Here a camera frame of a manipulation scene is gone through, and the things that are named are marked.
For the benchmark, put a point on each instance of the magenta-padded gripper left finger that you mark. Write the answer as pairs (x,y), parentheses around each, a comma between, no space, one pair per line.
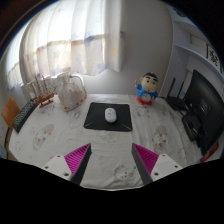
(76,159)

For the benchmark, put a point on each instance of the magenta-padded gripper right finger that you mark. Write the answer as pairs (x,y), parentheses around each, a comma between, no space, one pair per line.
(146,159)

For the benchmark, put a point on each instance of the white cartoon-printed computer mouse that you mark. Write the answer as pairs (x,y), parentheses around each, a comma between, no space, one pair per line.
(110,115)

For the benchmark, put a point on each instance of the black mouse pad green lines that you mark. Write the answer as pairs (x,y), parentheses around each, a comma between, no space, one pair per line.
(95,118)

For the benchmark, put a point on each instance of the white cartoon-printed tablecloth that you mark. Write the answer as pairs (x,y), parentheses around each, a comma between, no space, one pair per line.
(110,146)

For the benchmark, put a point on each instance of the small black box device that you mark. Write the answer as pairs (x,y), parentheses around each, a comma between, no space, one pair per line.
(191,126)

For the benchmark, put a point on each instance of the black router with antennas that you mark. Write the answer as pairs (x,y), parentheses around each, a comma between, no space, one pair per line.
(176,103)

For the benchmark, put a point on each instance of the large white conch shell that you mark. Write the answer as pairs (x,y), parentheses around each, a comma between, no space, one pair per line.
(71,95)

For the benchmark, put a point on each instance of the black computer keyboard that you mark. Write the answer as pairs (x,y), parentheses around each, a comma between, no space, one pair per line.
(24,116)

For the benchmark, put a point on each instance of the cartoon boy clock figurine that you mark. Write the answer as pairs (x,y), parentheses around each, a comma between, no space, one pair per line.
(147,90)

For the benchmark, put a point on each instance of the wooden model sailing ship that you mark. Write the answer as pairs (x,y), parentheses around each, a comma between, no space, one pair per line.
(43,97)

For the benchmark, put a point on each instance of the black flat monitor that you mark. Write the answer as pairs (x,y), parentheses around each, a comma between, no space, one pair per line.
(206,106)

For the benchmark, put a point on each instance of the white radiator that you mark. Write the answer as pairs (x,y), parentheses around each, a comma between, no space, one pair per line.
(80,78)

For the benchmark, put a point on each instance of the white star-printed curtain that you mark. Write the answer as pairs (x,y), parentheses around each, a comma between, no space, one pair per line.
(76,36)

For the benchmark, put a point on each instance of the white wall shelf unit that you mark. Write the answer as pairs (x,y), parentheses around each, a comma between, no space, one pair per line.
(196,46)

